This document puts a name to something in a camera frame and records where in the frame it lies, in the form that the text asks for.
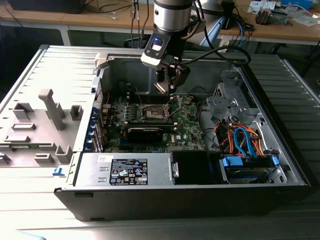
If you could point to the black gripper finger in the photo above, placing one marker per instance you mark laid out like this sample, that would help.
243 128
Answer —
180 75
161 75

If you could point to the CPU with silver top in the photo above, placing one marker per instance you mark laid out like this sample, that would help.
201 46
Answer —
161 87

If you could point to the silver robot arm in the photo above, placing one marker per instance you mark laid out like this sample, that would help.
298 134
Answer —
172 15

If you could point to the CPU socket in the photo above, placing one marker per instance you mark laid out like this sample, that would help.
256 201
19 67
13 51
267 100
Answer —
153 113

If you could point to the silver coin battery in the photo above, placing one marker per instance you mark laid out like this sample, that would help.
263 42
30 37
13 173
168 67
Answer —
188 101

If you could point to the green motherboard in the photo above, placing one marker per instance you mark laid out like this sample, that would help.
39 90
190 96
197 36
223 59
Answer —
186 122

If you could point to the silver metal drive cage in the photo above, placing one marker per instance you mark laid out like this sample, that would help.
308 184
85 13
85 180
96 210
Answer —
225 103

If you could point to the black monitor stand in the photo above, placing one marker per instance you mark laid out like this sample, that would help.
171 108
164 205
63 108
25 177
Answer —
230 15

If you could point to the black graphics card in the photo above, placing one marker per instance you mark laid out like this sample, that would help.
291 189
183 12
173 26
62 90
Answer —
145 135

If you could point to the beige case latch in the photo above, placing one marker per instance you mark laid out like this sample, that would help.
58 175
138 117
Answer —
101 60

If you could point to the copper heatsink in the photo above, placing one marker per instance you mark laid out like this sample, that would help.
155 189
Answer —
262 16

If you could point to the black plastic shroud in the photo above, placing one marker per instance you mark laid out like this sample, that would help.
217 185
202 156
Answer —
192 167

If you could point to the blue disk carrier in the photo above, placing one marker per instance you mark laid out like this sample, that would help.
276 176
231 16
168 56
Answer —
232 162

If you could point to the silver power supply unit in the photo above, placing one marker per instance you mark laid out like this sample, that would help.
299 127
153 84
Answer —
90 172

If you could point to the hard disk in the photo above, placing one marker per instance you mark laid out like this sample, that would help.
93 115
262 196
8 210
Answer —
250 177

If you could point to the wooden desk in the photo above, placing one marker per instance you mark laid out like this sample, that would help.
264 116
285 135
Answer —
50 20

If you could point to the blue box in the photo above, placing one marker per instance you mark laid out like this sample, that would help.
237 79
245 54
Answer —
297 3

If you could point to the black open PC case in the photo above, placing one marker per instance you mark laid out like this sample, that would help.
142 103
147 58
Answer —
150 205

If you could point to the grey parts rack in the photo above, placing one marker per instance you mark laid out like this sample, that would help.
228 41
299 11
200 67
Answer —
37 122

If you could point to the black box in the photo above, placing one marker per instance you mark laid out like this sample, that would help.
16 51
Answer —
47 6

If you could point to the blue plastic clip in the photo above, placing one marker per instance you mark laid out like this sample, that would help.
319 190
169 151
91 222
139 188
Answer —
58 171

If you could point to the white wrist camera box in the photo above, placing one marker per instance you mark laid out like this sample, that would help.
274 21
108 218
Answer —
152 60

